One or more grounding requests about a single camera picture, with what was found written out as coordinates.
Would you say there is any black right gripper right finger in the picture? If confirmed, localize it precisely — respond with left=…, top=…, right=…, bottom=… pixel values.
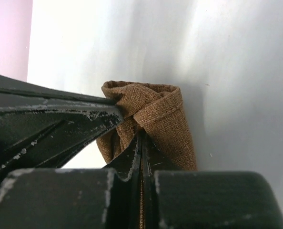
left=141, top=135, right=283, bottom=229

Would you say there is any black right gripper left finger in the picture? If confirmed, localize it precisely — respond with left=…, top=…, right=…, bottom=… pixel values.
left=0, top=136, right=142, bottom=229

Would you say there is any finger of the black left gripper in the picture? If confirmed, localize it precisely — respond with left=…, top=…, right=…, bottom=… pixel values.
left=0, top=93, right=123, bottom=184
left=0, top=75, right=115, bottom=105

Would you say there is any brown cloth napkin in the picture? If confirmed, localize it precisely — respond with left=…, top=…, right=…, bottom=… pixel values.
left=96, top=80, right=198, bottom=229

